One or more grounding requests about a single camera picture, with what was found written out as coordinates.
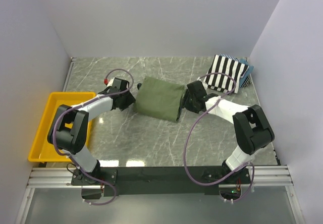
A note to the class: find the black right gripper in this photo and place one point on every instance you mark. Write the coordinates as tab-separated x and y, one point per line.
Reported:
185	102

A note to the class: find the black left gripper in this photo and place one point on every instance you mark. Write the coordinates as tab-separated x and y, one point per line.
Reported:
130	100

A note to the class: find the olive green tank top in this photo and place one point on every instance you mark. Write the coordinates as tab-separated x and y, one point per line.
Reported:
159	99

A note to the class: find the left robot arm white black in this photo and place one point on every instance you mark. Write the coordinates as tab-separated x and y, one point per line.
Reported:
68	131

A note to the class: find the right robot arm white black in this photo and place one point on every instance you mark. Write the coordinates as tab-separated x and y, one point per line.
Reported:
252	129

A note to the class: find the black white striped folded top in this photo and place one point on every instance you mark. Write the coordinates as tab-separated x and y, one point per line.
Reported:
224	74

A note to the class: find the blue striped folded garment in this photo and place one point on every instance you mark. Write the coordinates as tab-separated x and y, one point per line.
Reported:
242	83

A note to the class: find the black base crossbar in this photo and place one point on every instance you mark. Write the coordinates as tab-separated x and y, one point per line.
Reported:
158	180

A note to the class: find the yellow plastic tray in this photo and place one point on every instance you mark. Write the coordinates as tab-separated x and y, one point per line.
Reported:
41	150

